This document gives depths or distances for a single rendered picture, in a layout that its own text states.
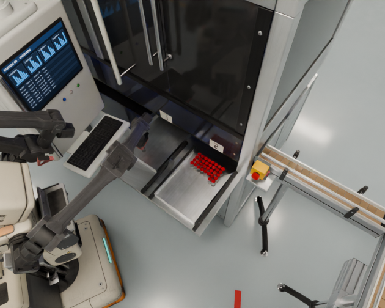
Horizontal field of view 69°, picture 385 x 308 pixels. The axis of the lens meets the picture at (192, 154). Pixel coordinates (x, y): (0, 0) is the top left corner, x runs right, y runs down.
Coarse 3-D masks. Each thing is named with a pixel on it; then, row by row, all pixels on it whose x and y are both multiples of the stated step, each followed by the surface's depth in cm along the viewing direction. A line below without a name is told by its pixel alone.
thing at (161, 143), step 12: (156, 120) 174; (156, 132) 169; (168, 132) 169; (180, 132) 169; (156, 144) 165; (168, 144) 165; (180, 144) 161; (144, 156) 160; (156, 156) 160; (168, 156) 156; (156, 168) 156
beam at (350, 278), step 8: (344, 264) 169; (352, 264) 159; (360, 264) 159; (344, 272) 162; (352, 272) 158; (360, 272) 158; (344, 280) 154; (352, 280) 154; (360, 280) 154; (336, 288) 158; (344, 288) 152; (352, 288) 152; (336, 296) 152; (328, 304) 156; (336, 304) 148
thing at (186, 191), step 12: (192, 156) 160; (180, 168) 156; (192, 168) 156; (168, 180) 150; (180, 180) 152; (192, 180) 152; (204, 180) 152; (156, 192) 146; (168, 192) 148; (180, 192) 148; (192, 192) 148; (204, 192) 148; (216, 192) 144; (168, 204) 142; (180, 204) 144; (192, 204) 144; (204, 204) 144; (192, 216) 141
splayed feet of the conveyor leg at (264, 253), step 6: (258, 198) 232; (258, 204) 227; (264, 210) 221; (258, 222) 218; (264, 222) 214; (264, 228) 213; (264, 234) 212; (264, 240) 211; (264, 246) 210; (264, 252) 212
